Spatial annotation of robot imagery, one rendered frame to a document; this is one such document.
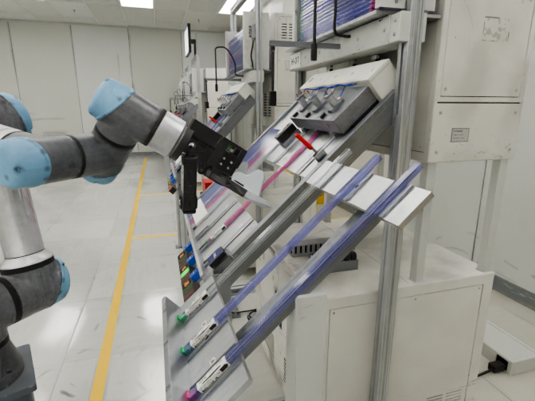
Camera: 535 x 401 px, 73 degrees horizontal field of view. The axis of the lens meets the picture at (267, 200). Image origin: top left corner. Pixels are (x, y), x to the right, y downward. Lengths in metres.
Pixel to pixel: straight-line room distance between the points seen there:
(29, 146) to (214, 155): 0.28
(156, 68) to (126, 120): 9.06
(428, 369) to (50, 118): 9.39
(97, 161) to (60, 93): 9.21
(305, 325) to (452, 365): 0.89
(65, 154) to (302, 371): 0.58
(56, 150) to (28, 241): 0.43
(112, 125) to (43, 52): 9.35
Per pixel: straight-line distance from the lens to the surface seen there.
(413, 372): 1.44
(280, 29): 2.48
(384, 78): 1.06
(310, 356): 0.77
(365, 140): 1.01
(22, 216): 1.04
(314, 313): 0.72
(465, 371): 1.60
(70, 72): 9.87
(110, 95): 0.67
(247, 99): 2.38
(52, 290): 1.07
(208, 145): 0.69
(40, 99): 9.99
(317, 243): 1.38
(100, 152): 0.70
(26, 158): 0.63
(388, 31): 1.05
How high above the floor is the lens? 1.15
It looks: 14 degrees down
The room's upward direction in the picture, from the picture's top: straight up
